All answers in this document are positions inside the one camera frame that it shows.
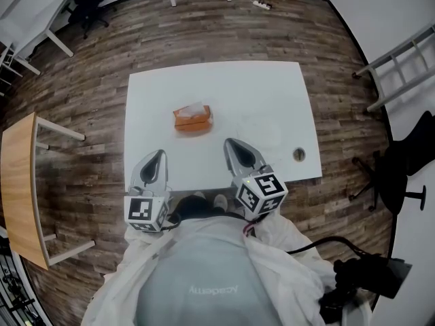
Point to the white tissue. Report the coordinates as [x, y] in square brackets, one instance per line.
[258, 131]
[192, 110]

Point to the person's right shoe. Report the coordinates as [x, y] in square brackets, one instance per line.
[220, 203]

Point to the person's right forearm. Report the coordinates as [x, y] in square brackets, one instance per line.
[282, 236]

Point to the black office chair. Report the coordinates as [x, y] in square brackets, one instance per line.
[85, 5]
[397, 161]

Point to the person's shoe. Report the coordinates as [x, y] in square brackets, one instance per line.
[220, 203]
[199, 195]

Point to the dark grey equipment box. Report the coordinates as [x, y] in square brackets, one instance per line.
[396, 277]

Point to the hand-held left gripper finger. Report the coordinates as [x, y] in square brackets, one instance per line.
[136, 178]
[164, 178]

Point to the person's left forearm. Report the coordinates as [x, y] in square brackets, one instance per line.
[142, 246]

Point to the white power strip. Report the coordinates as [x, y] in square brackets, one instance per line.
[261, 4]

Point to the person's left shoe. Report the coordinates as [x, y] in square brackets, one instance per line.
[199, 195]

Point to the black metal railing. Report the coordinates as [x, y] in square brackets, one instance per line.
[13, 284]

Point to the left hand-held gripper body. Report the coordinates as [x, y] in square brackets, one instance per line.
[139, 209]

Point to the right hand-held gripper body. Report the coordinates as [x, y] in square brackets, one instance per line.
[268, 185]

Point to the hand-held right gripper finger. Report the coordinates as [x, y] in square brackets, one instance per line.
[260, 161]
[229, 163]

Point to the orange tissue box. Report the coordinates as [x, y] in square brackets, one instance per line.
[192, 124]

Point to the person's legs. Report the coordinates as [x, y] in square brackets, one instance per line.
[193, 207]

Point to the wooden top table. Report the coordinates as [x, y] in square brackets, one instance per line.
[18, 182]

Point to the white metal rack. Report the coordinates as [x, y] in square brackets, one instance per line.
[8, 70]

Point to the white ladder frame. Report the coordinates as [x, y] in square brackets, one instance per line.
[401, 63]

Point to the long white desk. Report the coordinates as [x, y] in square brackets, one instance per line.
[30, 22]

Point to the person's torso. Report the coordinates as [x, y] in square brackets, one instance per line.
[204, 277]

